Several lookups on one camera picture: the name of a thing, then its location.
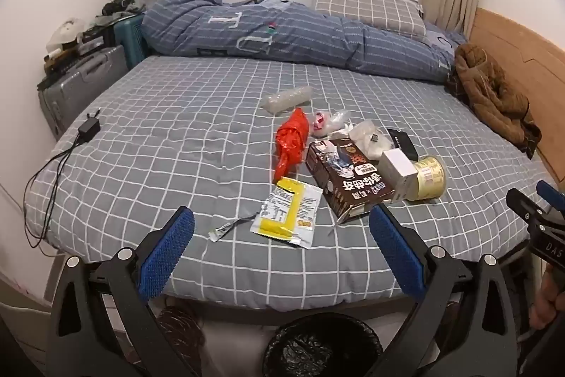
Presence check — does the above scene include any silver torn wrapper strip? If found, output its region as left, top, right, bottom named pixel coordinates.
left=208, top=214, right=257, bottom=242

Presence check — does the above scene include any small white box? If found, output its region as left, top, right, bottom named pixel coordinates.
left=380, top=148, right=420, bottom=201

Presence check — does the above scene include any dark clutter pile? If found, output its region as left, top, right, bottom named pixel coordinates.
left=102, top=0, right=146, bottom=18

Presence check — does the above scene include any white and red wrapper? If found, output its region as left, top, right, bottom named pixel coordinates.
left=309, top=110, right=334, bottom=138

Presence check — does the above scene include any brown cookie box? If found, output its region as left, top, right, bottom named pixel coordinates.
left=306, top=139, right=398, bottom=224

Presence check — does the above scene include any black charger with cable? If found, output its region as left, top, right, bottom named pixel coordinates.
left=24, top=107, right=102, bottom=249

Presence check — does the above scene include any blue striped duvet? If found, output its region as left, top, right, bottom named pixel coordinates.
left=141, top=0, right=469, bottom=83

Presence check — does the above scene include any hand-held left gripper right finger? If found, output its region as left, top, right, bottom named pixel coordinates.
left=368, top=202, right=519, bottom=377

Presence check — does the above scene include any large clear plastic bag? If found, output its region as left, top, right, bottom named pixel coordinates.
left=349, top=120, right=393, bottom=160

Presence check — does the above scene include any yellow and white wrapper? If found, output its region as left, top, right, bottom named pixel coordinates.
left=250, top=177, right=321, bottom=249

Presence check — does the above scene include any red plastic bag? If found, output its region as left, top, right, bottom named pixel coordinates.
left=273, top=108, right=310, bottom=184

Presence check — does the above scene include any white rounded appliance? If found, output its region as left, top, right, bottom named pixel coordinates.
left=46, top=18, right=87, bottom=51

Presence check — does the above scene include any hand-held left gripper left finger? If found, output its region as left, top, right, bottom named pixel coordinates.
left=46, top=207, right=208, bottom=377

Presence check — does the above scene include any stack of dark boxes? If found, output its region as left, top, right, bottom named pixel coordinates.
left=43, top=24, right=118, bottom=69

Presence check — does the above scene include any person's right hand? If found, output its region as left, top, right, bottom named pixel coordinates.
left=530, top=260, right=565, bottom=331

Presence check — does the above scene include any yellow tape roll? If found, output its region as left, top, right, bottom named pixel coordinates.
left=404, top=155, right=447, bottom=201

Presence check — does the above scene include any grey checked bed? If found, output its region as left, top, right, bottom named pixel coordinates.
left=24, top=50, right=561, bottom=313

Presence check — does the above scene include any grey suitcase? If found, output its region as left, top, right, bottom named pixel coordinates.
left=37, top=46, right=131, bottom=141

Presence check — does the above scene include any wooden headboard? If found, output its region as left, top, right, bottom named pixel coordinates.
left=468, top=7, right=565, bottom=183

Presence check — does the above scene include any black packet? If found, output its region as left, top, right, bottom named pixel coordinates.
left=387, top=129, right=419, bottom=162

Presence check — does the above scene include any small clear plastic bag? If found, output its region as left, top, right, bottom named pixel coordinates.
left=329, top=110, right=354, bottom=135

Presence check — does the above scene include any teal suitcase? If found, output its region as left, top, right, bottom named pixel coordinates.
left=114, top=12, right=148, bottom=71

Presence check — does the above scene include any black trash bin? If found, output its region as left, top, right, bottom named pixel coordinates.
left=263, top=313, right=384, bottom=377

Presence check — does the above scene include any person's left leg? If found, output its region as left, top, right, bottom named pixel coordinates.
left=154, top=301, right=208, bottom=377

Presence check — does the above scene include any brown jacket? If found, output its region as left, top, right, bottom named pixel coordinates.
left=444, top=43, right=543, bottom=159

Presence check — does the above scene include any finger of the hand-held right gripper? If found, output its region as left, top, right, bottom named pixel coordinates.
left=505, top=188, right=565, bottom=234
left=535, top=179, right=565, bottom=212

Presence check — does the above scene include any grey checked pillow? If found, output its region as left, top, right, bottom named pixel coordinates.
left=311, top=0, right=427, bottom=37

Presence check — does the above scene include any crushed clear plastic bottle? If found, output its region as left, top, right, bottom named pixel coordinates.
left=260, top=86, right=315, bottom=113

